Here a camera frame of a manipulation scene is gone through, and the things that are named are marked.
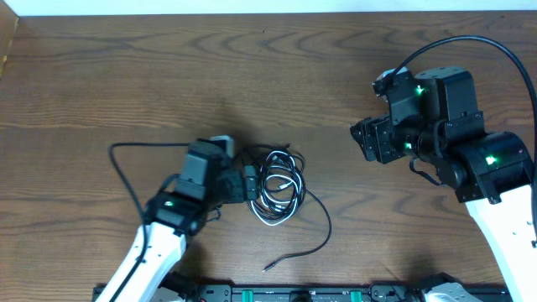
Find white usb cable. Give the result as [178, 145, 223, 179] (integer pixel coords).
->
[247, 150, 304, 227]

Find thin black cable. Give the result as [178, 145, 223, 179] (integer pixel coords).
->
[234, 143, 307, 221]

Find black usb cable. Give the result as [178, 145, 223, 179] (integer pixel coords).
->
[262, 188, 333, 273]

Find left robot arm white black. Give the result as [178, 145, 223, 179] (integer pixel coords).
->
[97, 135, 259, 301]

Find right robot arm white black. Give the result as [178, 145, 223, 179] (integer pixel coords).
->
[350, 66, 536, 301]

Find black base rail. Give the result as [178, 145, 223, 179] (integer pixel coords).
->
[91, 272, 508, 302]

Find left camera black cable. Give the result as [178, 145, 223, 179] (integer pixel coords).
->
[107, 141, 190, 302]

